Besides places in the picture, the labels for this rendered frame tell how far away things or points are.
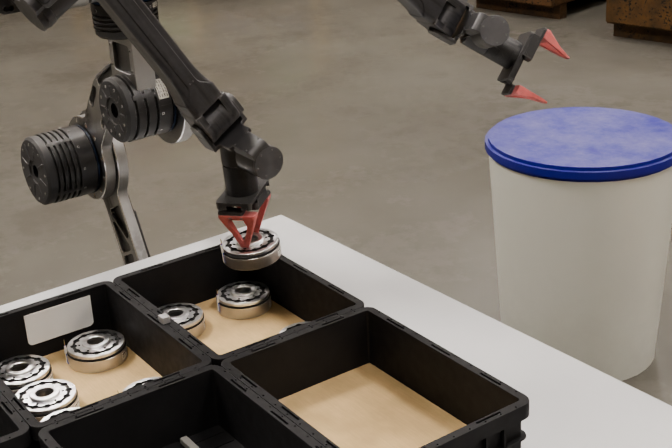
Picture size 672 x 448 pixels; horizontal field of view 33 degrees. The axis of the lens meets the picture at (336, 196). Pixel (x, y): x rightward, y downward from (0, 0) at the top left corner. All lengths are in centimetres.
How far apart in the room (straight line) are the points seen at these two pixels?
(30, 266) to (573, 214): 226
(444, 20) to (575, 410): 75
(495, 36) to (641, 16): 532
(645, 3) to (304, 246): 489
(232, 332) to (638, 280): 161
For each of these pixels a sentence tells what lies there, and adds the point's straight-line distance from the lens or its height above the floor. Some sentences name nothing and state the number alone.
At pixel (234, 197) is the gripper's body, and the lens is 194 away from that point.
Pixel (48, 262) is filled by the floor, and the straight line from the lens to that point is 461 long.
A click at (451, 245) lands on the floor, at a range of 443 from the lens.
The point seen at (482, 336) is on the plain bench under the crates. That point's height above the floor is 70.
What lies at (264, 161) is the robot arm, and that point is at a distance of 185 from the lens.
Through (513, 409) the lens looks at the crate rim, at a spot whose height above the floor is 93.
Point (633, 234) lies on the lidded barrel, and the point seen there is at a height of 49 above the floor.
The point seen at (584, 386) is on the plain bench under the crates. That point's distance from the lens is 216.
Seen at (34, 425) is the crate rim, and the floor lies 93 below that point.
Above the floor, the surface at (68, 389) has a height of 86.
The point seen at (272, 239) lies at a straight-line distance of 201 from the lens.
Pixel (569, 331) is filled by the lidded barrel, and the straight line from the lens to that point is 343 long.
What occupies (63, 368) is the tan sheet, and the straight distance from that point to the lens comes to 206.
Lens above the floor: 181
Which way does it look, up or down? 21 degrees down
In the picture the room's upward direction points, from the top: 3 degrees counter-clockwise
